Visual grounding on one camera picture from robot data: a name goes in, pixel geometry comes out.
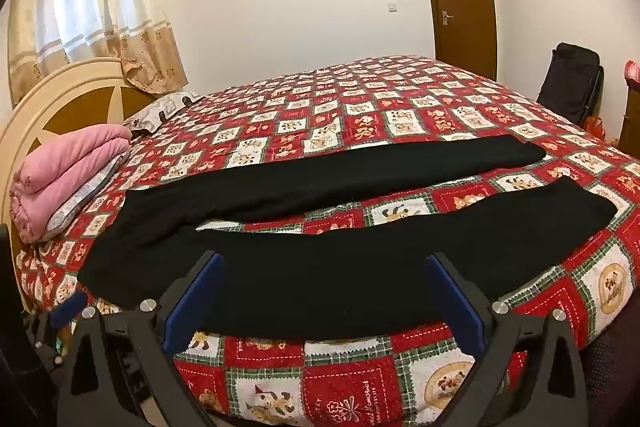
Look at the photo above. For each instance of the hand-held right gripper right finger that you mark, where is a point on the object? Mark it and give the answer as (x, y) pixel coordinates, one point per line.
(462, 307)

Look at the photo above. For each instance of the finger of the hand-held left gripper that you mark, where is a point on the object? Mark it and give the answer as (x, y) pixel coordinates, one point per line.
(67, 311)

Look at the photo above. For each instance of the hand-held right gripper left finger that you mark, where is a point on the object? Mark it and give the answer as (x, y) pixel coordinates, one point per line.
(192, 307)

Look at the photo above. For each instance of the black pants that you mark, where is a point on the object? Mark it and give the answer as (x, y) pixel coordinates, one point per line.
(350, 267)

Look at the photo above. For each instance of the pink folded blanket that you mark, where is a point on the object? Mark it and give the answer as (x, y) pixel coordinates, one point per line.
(65, 167)

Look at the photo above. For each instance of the white patterned pillow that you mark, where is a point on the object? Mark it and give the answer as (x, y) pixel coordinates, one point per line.
(162, 107)

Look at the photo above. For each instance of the red printed patchwork quilt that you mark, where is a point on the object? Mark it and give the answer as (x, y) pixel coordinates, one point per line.
(400, 107)

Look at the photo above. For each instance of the red bag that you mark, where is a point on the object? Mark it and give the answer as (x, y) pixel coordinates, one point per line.
(596, 129)

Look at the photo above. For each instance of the cream wooden headboard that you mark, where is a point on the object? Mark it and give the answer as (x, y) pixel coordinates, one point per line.
(65, 82)

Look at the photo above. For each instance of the black chair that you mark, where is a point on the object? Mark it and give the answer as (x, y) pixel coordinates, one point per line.
(570, 82)

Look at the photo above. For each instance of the brown wooden cabinet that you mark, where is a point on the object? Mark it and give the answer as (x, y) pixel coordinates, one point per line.
(631, 122)

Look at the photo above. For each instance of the red cloth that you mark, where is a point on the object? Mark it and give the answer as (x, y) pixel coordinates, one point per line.
(633, 74)

